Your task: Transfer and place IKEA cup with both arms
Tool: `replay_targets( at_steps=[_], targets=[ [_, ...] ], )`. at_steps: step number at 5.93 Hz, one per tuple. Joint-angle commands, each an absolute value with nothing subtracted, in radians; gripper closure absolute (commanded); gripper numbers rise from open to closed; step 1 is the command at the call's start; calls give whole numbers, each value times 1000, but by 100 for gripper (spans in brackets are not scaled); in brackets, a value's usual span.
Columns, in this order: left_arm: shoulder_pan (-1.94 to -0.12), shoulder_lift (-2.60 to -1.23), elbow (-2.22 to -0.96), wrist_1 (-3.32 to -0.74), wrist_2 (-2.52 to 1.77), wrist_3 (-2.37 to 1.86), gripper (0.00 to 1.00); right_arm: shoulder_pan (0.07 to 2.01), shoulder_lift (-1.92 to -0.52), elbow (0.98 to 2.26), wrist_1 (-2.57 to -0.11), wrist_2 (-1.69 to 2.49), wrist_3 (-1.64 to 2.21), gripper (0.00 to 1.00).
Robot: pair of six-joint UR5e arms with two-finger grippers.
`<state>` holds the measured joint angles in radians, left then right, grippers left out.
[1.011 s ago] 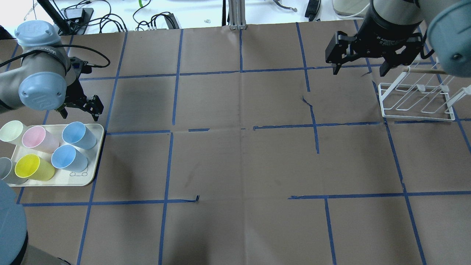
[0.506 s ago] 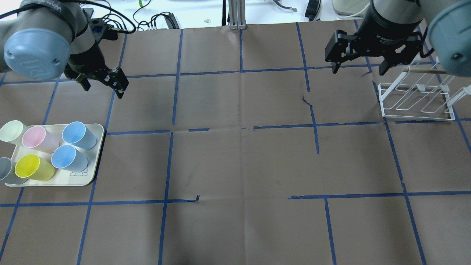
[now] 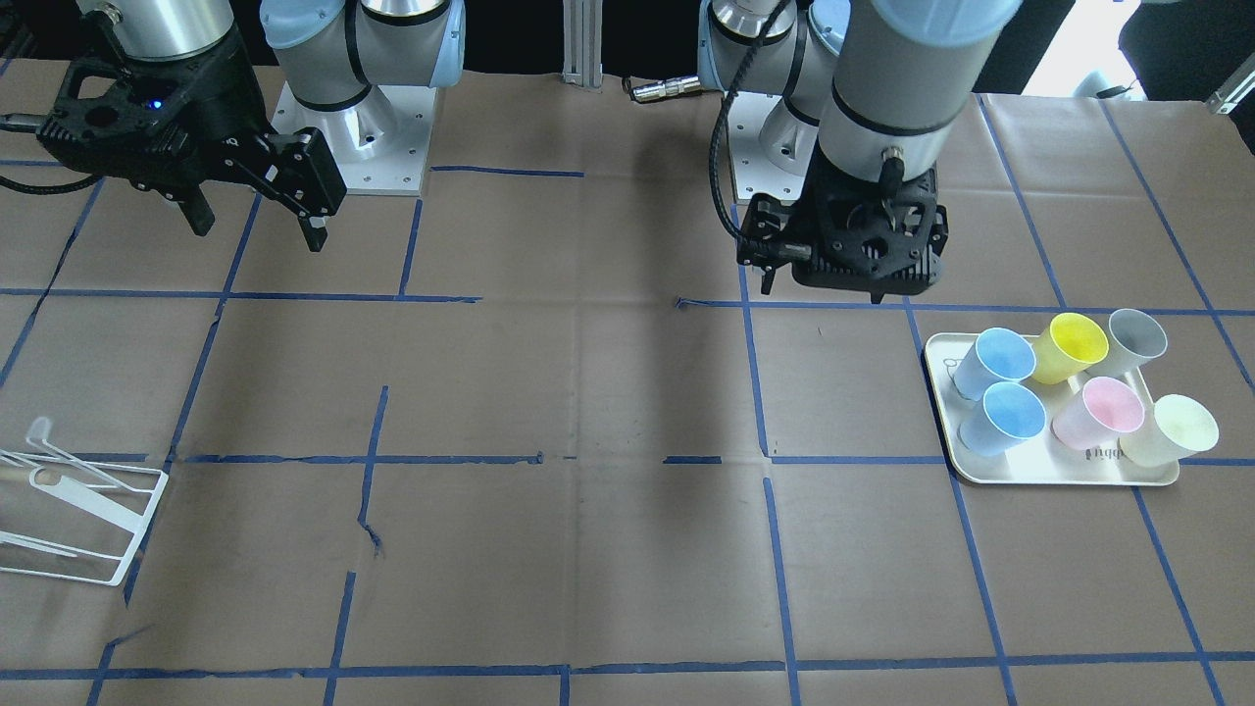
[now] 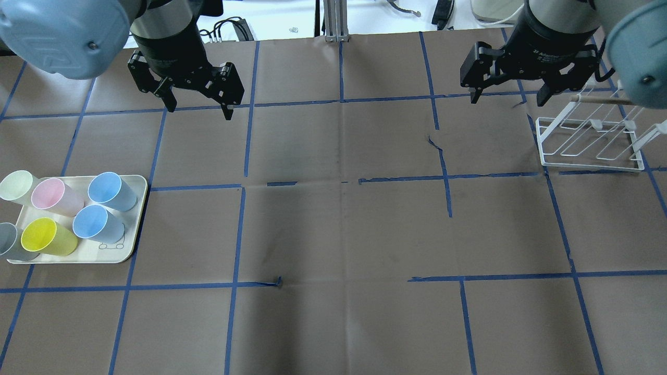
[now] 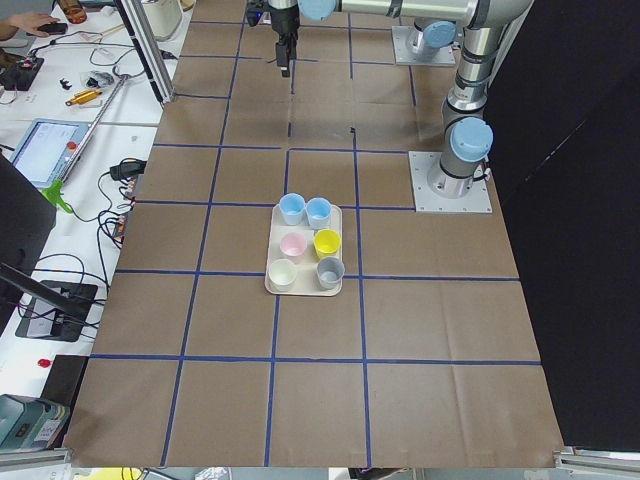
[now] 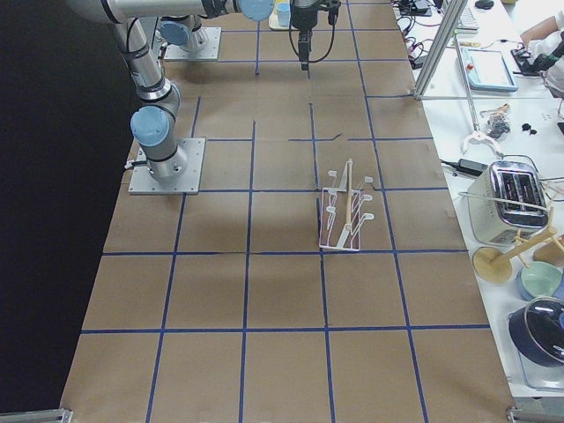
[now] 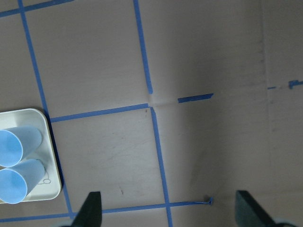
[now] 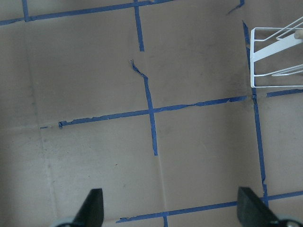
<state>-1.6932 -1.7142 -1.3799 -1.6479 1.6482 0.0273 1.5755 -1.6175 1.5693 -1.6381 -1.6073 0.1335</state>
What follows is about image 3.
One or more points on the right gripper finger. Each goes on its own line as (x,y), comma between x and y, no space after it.
(311,212)
(196,210)

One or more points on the white wire cup rack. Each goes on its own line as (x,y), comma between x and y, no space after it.
(77,520)

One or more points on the aluminium frame post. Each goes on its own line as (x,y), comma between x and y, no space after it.
(582,62)

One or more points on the pink plastic cup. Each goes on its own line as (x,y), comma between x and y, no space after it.
(1104,410)

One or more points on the wooden rack dowel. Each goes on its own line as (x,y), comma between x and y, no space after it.
(16,475)

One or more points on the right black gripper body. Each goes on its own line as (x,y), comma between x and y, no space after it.
(224,110)

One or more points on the light blue plastic cup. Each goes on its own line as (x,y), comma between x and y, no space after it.
(1007,415)

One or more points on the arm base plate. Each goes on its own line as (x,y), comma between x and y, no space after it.
(770,149)
(380,145)

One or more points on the grey plastic cup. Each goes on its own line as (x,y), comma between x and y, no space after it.
(1135,340)

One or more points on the cream plastic cup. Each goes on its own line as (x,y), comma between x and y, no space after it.
(1174,428)

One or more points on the blue cup on tray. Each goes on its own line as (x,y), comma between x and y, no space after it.
(998,354)

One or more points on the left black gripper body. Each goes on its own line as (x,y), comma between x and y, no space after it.
(764,239)

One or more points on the yellow plastic cup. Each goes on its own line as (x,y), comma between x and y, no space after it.
(1070,344)

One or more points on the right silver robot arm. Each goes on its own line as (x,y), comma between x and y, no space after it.
(333,53)

